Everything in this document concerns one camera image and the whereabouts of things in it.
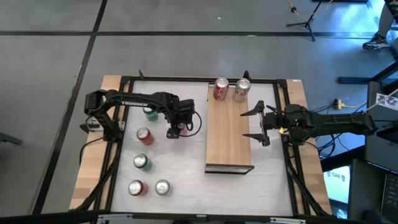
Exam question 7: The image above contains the black keyboard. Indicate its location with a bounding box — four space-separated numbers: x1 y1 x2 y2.
381 173 398 223

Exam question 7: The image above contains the white SA6 sign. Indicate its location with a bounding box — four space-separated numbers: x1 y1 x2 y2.
323 166 351 205

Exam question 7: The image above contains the green Sprite can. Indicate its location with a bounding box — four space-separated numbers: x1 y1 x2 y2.
133 153 153 172
142 107 159 122

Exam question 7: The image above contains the grey floor object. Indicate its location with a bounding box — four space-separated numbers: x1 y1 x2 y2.
0 132 24 147

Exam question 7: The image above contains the white patterned label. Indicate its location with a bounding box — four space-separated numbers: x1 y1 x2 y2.
375 92 398 112

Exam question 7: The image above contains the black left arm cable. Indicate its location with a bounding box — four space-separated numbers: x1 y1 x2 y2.
79 136 108 167

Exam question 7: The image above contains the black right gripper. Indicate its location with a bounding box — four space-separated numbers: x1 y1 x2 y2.
239 100 292 147

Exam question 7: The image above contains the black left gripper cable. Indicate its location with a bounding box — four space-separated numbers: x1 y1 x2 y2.
179 111 203 138

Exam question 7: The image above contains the wooden shelf black metal frame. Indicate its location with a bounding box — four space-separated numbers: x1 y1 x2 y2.
204 82 255 175

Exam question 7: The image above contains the person's shoe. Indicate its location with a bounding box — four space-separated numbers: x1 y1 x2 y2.
362 33 391 50

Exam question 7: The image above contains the yellow cable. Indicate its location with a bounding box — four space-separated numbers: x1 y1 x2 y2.
286 0 334 19

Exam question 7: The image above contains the black desk foot bar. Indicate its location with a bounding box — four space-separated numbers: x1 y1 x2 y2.
337 76 376 85

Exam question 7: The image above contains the black aluminium table frame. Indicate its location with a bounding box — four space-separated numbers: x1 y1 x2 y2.
70 70 332 218

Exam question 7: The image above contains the black side desk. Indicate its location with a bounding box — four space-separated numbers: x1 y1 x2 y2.
347 158 398 224

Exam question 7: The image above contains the black tripod stand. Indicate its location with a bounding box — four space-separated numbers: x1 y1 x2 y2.
285 0 326 42

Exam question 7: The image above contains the silver Diet Coke can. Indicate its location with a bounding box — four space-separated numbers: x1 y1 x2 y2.
232 77 252 103
154 179 172 197

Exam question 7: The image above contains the silver aluminium bracket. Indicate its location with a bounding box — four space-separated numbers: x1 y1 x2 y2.
97 213 134 224
269 217 307 224

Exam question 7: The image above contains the red can black script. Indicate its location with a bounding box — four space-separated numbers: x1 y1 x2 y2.
127 179 149 197
136 126 155 146

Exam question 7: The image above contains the white glossy table board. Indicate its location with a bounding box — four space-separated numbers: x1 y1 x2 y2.
111 80 295 217

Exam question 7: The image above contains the person's leg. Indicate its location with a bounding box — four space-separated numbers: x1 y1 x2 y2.
376 2 396 38

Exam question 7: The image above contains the floor cable bundle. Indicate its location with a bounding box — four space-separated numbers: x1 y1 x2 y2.
309 104 371 159

